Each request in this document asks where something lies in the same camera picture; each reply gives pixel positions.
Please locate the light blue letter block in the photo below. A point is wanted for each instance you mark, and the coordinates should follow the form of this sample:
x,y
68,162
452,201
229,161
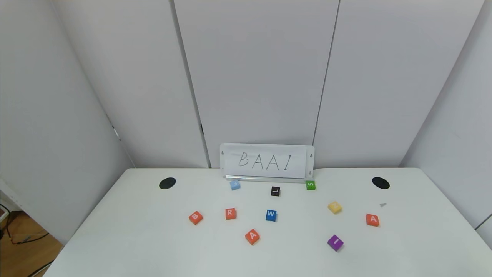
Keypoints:
x,y
235,185

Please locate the orange letter B block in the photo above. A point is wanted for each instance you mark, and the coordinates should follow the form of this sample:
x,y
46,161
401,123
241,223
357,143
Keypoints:
x,y
195,218

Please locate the white paper reading BAAI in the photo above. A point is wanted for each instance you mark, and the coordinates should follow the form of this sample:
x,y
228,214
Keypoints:
x,y
230,169

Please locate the blue letter W block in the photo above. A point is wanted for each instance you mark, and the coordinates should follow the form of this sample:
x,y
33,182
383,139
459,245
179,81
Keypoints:
x,y
271,215

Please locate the purple letter I block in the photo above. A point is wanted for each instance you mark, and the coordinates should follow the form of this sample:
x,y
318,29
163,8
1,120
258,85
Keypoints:
x,y
335,242

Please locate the yellow letter block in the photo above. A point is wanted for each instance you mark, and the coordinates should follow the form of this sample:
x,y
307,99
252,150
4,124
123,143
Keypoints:
x,y
334,207

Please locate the white sign holder board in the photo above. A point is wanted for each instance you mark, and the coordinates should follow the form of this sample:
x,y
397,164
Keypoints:
x,y
309,163

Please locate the orange letter A block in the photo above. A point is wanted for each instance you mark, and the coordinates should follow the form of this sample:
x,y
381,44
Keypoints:
x,y
252,237
372,220

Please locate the black round table grommet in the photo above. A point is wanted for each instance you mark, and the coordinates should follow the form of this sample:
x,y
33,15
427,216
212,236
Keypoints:
x,y
381,183
167,183

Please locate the orange letter R block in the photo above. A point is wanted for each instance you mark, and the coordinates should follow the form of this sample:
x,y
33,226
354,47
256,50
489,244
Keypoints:
x,y
230,214

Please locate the green letter S block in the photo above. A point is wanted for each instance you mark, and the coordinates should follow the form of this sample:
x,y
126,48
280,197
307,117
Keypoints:
x,y
311,185

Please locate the black letter L block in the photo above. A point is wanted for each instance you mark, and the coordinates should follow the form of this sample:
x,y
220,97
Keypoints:
x,y
275,191

